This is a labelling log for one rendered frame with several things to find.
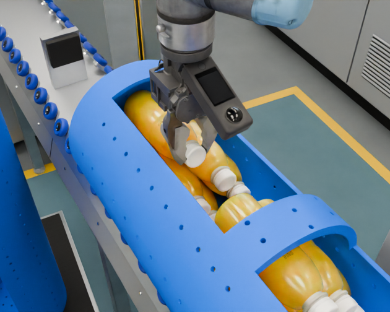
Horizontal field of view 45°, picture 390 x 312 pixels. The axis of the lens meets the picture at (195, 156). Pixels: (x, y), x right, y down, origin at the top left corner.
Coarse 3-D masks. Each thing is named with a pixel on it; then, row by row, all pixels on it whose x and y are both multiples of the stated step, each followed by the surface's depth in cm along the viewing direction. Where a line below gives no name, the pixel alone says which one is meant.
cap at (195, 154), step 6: (192, 144) 76; (198, 144) 76; (186, 150) 75; (192, 150) 75; (198, 150) 76; (204, 150) 76; (186, 156) 75; (192, 156) 76; (198, 156) 76; (204, 156) 77; (186, 162) 76; (192, 162) 76; (198, 162) 77
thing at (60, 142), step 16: (0, 48) 149; (16, 64) 139; (32, 96) 130; (48, 96) 125; (48, 128) 122; (64, 144) 115; (80, 176) 109; (96, 208) 103; (112, 224) 99; (128, 256) 94; (160, 304) 86
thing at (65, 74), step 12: (48, 36) 123; (60, 36) 123; (72, 36) 124; (48, 48) 122; (60, 48) 124; (72, 48) 126; (48, 60) 126; (60, 60) 126; (72, 60) 128; (84, 60) 132; (48, 72) 131; (60, 72) 130; (72, 72) 132; (84, 72) 134; (60, 84) 132
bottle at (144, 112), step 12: (132, 96) 87; (144, 96) 86; (132, 108) 86; (144, 108) 84; (156, 108) 83; (132, 120) 86; (144, 120) 82; (156, 120) 80; (144, 132) 83; (156, 132) 79; (192, 132) 78; (156, 144) 80; (168, 156) 79
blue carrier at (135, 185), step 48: (96, 96) 83; (96, 144) 80; (144, 144) 73; (240, 144) 90; (96, 192) 84; (144, 192) 70; (288, 192) 82; (144, 240) 70; (192, 240) 63; (240, 240) 60; (288, 240) 58; (336, 240) 75; (192, 288) 61; (240, 288) 57; (384, 288) 69
